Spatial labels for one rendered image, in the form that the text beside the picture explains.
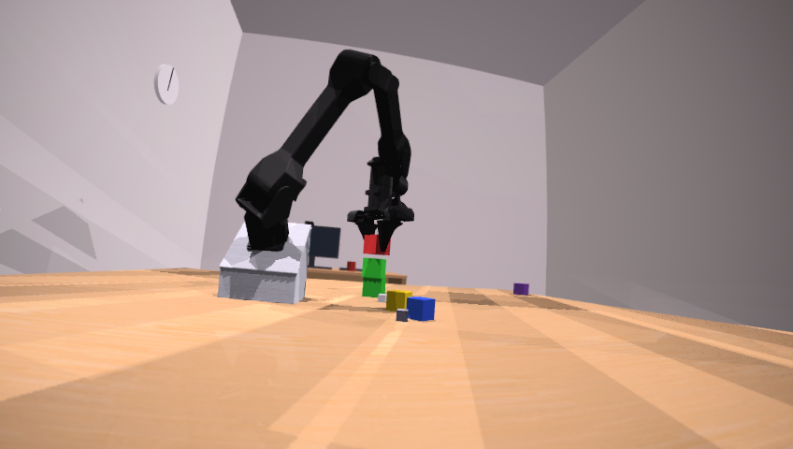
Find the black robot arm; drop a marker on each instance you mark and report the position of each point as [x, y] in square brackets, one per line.
[276, 181]

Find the red block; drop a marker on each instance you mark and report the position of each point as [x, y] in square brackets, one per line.
[372, 245]

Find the green block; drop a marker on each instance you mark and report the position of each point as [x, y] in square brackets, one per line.
[372, 287]
[373, 268]

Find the small purple block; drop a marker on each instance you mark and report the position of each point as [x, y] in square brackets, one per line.
[520, 289]

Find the blue block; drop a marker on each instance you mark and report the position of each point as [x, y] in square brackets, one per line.
[421, 308]

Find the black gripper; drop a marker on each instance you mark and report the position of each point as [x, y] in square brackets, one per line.
[380, 207]

